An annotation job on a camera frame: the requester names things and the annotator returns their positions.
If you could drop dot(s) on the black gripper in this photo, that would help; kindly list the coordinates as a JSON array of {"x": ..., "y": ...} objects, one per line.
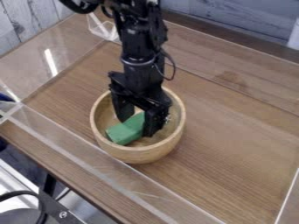
[{"x": 137, "y": 88}]

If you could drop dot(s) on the green rectangular block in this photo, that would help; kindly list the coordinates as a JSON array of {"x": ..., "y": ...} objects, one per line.
[{"x": 126, "y": 131}]

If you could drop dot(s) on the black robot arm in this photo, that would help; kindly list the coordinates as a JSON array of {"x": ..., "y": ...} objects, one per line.
[{"x": 138, "y": 21}]

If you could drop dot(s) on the brown wooden bowl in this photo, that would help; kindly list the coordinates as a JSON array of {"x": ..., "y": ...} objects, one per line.
[{"x": 146, "y": 149}]

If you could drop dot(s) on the black table leg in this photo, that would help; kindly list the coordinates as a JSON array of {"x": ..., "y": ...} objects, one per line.
[{"x": 49, "y": 184}]

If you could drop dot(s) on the blue object at left edge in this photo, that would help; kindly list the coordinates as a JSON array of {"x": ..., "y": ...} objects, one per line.
[{"x": 6, "y": 103}]

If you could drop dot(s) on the clear acrylic barrier wall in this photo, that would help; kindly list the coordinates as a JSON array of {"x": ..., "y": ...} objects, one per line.
[{"x": 228, "y": 173}]

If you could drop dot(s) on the clear acrylic corner bracket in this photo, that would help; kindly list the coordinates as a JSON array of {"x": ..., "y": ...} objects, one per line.
[{"x": 104, "y": 29}]

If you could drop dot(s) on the black metal bracket with screw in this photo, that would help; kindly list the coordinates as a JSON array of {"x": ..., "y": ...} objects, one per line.
[{"x": 54, "y": 212}]

